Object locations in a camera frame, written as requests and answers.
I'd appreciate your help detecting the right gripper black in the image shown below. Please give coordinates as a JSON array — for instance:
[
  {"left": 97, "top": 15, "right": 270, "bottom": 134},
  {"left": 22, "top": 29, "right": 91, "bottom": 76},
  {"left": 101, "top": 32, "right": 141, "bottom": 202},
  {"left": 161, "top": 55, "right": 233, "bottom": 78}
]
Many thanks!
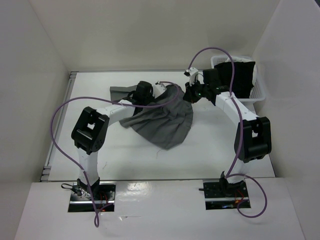
[{"left": 183, "top": 78, "right": 209, "bottom": 104}]

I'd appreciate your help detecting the grey pleated skirt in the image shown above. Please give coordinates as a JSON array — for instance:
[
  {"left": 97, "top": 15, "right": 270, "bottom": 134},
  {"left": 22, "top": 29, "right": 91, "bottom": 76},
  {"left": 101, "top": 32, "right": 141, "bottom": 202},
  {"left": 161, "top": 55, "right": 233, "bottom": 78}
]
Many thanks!
[{"left": 109, "top": 84, "right": 194, "bottom": 150}]

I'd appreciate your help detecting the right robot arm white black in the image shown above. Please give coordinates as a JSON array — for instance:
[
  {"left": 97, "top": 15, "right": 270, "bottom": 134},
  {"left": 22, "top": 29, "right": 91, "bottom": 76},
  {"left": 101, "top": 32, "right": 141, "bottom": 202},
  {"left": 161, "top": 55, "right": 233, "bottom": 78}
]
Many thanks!
[{"left": 183, "top": 67, "right": 272, "bottom": 197}]

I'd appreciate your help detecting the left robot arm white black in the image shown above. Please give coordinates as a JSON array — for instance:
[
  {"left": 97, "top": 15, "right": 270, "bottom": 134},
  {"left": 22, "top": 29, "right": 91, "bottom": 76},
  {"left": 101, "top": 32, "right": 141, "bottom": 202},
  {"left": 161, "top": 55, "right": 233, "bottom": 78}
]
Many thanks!
[{"left": 71, "top": 81, "right": 166, "bottom": 200}]

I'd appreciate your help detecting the black skirt in basket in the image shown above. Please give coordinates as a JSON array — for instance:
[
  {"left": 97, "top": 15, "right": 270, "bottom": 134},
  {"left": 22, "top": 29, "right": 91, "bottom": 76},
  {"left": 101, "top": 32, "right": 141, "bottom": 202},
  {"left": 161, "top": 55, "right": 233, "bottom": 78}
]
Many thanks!
[{"left": 214, "top": 61, "right": 256, "bottom": 99}]

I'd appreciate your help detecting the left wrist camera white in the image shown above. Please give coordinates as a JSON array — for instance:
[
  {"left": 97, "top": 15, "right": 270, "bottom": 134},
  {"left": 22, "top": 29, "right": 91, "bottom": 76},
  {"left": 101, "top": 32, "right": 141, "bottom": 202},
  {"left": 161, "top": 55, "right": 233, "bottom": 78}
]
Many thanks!
[{"left": 152, "top": 82, "right": 167, "bottom": 99}]

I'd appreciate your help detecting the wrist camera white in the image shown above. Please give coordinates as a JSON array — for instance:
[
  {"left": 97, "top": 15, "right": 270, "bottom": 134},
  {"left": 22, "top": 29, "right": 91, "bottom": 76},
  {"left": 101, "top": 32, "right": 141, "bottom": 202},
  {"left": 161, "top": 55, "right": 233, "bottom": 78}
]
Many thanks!
[
  {"left": 184, "top": 67, "right": 199, "bottom": 86},
  {"left": 152, "top": 82, "right": 167, "bottom": 99}
]

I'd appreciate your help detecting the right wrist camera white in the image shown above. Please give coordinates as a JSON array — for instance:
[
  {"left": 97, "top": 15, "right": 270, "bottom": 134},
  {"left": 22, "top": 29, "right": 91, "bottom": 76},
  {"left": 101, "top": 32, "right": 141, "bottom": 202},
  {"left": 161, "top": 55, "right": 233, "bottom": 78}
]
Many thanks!
[{"left": 184, "top": 67, "right": 199, "bottom": 86}]

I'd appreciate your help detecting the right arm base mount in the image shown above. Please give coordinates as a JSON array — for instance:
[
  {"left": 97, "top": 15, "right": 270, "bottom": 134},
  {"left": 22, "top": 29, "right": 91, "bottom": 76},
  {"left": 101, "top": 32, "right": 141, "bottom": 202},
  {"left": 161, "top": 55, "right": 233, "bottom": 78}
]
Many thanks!
[{"left": 198, "top": 179, "right": 251, "bottom": 210}]

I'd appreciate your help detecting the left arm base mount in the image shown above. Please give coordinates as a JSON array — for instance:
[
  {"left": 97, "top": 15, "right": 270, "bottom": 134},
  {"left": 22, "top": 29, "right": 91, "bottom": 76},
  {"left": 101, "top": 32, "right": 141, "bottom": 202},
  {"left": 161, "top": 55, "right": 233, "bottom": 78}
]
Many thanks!
[{"left": 61, "top": 182, "right": 116, "bottom": 213}]

